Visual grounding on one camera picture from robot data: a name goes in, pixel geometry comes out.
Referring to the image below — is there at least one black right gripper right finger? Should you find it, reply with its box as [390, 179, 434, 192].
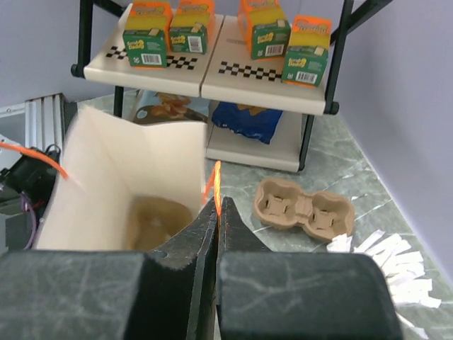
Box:
[217, 197, 403, 339]

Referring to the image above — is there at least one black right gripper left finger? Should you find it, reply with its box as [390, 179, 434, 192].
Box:
[1, 201, 217, 339]

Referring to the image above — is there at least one brown paper takeout bag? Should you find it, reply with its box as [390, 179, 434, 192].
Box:
[19, 106, 207, 251]

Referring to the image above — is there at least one brown cardboard cup carrier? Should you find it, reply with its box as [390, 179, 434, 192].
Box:
[253, 177, 355, 242]

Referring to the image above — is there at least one white wrapped straws bundle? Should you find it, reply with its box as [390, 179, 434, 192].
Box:
[326, 229, 443, 339]

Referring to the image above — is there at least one blue bear snack bag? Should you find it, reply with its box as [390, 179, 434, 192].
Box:
[132, 91, 210, 125]

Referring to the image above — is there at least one cream tiered display shelf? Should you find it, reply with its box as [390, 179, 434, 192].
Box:
[71, 1, 386, 172]

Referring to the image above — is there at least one orange green box upper right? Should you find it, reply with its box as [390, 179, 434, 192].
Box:
[281, 15, 332, 87]

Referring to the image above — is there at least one orange green box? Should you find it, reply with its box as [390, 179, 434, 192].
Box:
[237, 0, 291, 60]
[122, 1, 173, 68]
[168, 0, 215, 55]
[281, 15, 332, 87]

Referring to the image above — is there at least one orange green box upper left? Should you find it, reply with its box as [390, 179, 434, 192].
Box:
[237, 0, 291, 60]

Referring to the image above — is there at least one orange green box lower rear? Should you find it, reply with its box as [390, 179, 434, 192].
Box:
[168, 0, 215, 55]

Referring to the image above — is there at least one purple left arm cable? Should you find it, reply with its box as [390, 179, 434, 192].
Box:
[19, 193, 40, 249]

